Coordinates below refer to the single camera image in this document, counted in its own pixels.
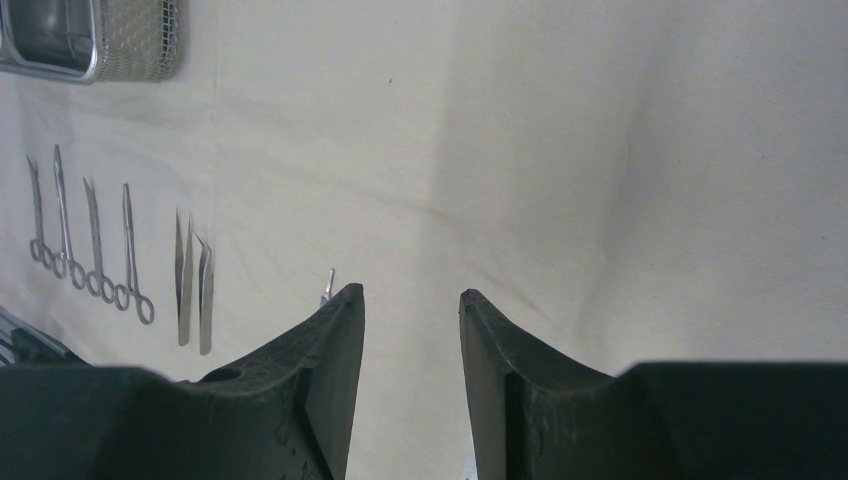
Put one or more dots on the beige cloth wrap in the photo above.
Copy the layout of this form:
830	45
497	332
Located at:
626	180

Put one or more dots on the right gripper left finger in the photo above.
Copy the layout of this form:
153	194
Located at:
283	411

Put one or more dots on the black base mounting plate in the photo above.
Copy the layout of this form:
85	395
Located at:
21	343

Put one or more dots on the wire mesh steel basket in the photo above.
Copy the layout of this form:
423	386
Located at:
134	41

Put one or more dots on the steel tweezers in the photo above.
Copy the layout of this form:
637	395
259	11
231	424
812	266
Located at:
205	291
183	278

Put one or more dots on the long steel forceps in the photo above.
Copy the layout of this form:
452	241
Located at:
66	265

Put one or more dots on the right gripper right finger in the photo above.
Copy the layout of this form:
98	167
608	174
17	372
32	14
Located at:
536	413

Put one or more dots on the steel scalpel handle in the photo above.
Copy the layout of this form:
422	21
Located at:
328	291

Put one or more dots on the right steel tray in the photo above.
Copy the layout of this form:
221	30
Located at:
52	34

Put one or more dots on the short steel scissors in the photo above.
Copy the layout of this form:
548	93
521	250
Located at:
97	283

